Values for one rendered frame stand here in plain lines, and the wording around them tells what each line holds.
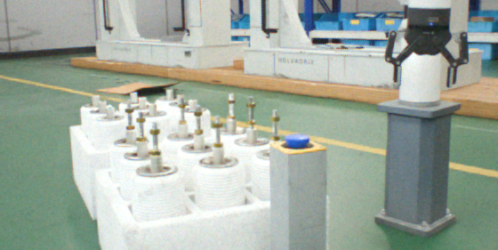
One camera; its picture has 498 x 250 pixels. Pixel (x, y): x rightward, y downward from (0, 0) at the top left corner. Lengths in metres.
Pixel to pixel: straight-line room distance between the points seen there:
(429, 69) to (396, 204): 0.33
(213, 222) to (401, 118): 0.56
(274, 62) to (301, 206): 2.83
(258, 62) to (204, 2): 0.80
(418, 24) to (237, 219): 0.47
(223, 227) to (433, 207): 0.59
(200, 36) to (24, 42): 3.57
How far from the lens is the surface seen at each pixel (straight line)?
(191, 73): 4.22
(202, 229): 0.98
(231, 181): 1.00
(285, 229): 0.90
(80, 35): 7.77
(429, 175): 1.36
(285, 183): 0.87
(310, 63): 3.46
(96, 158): 1.46
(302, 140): 0.87
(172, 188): 0.97
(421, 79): 1.33
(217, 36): 4.40
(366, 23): 6.39
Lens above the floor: 0.53
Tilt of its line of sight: 10 degrees down
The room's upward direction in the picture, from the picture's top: 1 degrees counter-clockwise
